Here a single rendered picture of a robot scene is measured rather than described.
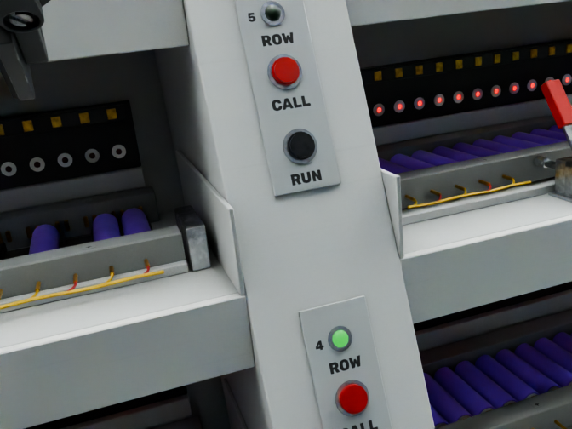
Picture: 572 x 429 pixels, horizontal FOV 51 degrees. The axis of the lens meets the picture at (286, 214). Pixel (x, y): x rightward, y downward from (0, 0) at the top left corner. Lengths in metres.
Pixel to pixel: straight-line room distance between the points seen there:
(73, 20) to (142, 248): 0.13
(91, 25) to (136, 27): 0.02
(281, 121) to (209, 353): 0.13
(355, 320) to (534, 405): 0.20
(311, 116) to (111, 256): 0.14
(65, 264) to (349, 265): 0.16
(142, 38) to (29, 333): 0.17
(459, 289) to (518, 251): 0.05
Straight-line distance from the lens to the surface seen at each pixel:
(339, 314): 0.35
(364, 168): 0.36
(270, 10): 0.36
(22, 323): 0.36
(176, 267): 0.37
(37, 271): 0.38
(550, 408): 0.51
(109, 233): 0.41
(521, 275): 0.42
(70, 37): 0.36
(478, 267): 0.39
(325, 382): 0.35
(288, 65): 0.35
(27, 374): 0.34
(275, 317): 0.34
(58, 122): 0.49
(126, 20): 0.36
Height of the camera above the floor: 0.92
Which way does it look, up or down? 1 degrees up
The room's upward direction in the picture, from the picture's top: 12 degrees counter-clockwise
